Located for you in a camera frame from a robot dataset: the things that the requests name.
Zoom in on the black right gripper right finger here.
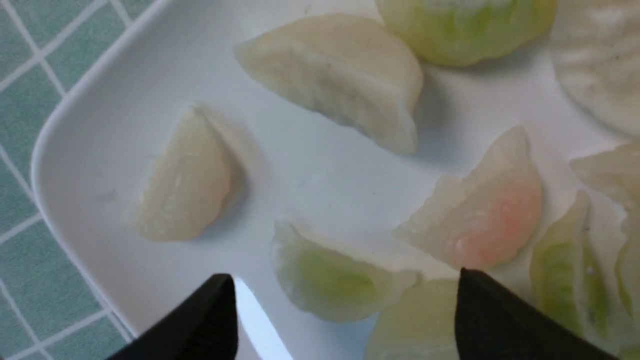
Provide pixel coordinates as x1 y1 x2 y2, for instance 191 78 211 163
454 268 613 360

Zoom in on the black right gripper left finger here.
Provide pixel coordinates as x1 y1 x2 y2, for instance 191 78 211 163
110 273 239 360

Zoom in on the green dumpling plate front right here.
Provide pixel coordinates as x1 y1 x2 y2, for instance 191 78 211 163
364 278 460 360

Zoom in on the small green dumpling plate middle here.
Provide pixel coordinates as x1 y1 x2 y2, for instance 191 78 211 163
529 190 620 355

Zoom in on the pink dumpling plate centre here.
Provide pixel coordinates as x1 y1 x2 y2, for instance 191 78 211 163
392 125 543 271

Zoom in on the green dumpling plate front centre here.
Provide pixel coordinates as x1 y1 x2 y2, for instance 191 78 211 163
270 219 419 322

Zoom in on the white square plate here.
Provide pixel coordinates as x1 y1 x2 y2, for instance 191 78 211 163
30 0 633 360

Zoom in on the green dumpling plate left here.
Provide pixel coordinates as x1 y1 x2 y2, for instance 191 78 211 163
375 0 557 68

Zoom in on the white dumpling plate front left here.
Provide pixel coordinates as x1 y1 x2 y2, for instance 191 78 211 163
233 13 425 155

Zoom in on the white round dumpling on plate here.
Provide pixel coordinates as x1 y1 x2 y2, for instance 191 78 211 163
550 0 640 137

